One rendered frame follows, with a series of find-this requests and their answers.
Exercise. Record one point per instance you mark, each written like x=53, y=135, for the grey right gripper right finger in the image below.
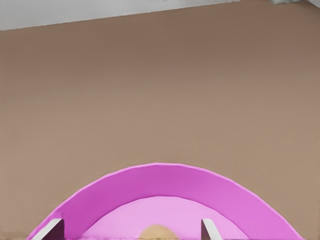
x=209, y=229

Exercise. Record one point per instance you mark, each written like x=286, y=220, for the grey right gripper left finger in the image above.
x=51, y=229

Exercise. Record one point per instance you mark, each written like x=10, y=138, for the beige egg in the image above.
x=158, y=232

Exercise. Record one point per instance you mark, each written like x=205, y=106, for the pink round bowl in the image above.
x=160, y=182

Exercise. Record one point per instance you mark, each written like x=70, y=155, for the silver frame post foot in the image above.
x=280, y=2

